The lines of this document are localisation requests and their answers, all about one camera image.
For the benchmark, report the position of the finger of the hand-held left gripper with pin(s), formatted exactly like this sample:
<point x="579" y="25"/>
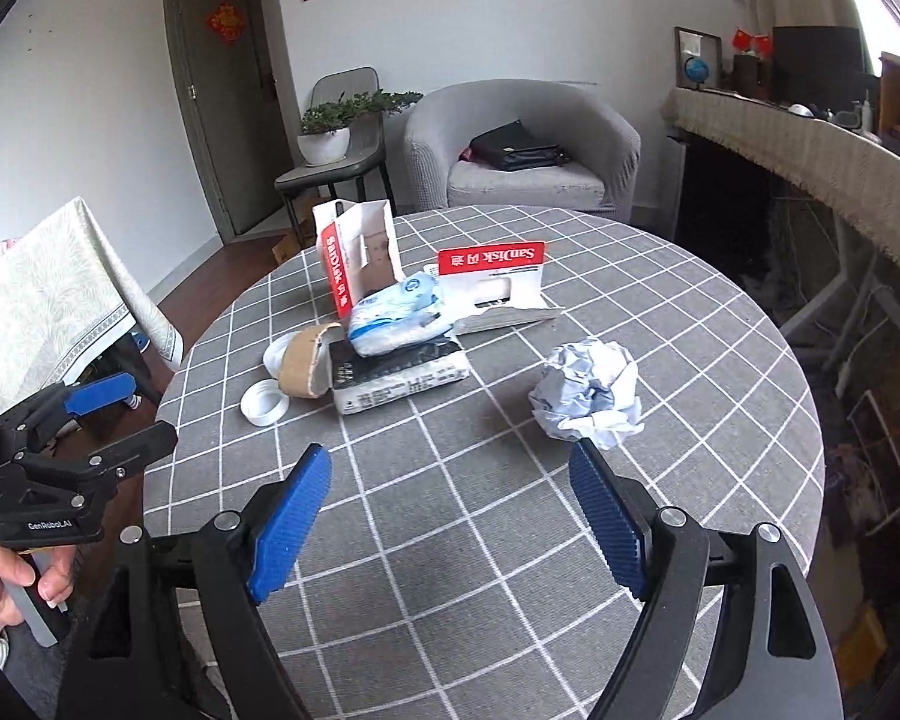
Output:
<point x="101" y="394"/>
<point x="131" y="446"/>

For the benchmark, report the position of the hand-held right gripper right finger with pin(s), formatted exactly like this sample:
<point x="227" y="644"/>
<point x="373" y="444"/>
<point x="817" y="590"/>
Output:
<point x="607" y="517"/>

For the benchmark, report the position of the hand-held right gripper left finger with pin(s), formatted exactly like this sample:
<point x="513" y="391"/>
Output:
<point x="289" y="525"/>

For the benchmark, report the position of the white paper ball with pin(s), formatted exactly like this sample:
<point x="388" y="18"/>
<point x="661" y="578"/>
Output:
<point x="585" y="390"/>

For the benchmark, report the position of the wide red white packaging card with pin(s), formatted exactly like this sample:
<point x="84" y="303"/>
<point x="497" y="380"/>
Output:
<point x="495" y="285"/>

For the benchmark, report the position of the tall red white packaging card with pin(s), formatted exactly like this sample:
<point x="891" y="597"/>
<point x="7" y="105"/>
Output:
<point x="367" y="247"/>

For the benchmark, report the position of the person's left hand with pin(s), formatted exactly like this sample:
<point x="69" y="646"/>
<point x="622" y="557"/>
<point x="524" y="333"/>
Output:
<point x="0" y="585"/>

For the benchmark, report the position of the leaf patterned table cloth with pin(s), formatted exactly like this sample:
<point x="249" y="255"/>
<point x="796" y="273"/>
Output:
<point x="52" y="292"/>

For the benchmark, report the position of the white plastic lid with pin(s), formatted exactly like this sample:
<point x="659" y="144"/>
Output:
<point x="251" y="405"/>

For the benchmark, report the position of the grey checked tablecloth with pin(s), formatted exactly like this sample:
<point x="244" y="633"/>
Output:
<point x="457" y="540"/>

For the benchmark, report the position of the brown tape roll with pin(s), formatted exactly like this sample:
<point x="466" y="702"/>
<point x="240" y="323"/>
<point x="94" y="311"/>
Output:
<point x="300" y="367"/>

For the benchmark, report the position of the white tape roll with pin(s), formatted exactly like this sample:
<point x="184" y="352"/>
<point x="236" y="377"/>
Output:
<point x="274" y="356"/>

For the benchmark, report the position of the black white packet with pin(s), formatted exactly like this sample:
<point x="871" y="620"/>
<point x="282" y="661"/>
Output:
<point x="397" y="382"/>

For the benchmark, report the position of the blue white plastic packet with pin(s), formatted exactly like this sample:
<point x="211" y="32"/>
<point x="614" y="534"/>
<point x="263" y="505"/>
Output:
<point x="397" y="315"/>

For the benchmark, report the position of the cardboard box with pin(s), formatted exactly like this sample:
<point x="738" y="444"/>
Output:
<point x="292" y="249"/>

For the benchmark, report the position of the grey door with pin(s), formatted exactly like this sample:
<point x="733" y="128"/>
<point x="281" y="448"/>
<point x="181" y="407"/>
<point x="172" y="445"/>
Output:
<point x="217" y="127"/>

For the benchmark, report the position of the grey dining chair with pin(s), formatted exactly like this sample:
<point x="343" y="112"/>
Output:
<point x="322" y="176"/>

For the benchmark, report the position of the potted green plant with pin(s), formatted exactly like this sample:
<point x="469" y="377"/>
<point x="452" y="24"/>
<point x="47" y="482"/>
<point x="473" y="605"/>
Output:
<point x="324" y="146"/>

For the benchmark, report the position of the black handbag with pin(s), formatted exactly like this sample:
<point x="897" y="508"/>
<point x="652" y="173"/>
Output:
<point x="510" y="146"/>

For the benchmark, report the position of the grey armchair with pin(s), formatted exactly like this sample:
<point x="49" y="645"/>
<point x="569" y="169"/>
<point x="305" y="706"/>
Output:
<point x="570" y="135"/>

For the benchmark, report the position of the red door decoration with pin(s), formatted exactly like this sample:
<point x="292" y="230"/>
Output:
<point x="225" y="22"/>

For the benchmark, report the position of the desk with beige cloth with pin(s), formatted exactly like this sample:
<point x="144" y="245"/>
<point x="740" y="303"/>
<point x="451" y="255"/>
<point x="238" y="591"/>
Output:
<point x="795" y="142"/>

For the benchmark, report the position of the white computer mouse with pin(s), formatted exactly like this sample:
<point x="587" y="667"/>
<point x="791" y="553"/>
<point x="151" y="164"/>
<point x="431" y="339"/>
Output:
<point x="800" y="110"/>

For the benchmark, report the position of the small blue globe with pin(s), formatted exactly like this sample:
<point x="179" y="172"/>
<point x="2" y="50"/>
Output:
<point x="695" y="69"/>

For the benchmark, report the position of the brown wooden box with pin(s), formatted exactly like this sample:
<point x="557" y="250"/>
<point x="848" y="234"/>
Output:
<point x="750" y="75"/>

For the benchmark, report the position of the small red flags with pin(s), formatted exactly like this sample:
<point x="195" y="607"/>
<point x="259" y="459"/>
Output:
<point x="750" y="41"/>

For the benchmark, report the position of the black monitor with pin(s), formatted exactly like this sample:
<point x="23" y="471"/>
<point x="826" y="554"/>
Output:
<point x="817" y="64"/>

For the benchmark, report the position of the picture frame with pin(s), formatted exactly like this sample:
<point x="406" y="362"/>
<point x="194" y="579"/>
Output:
<point x="709" y="41"/>

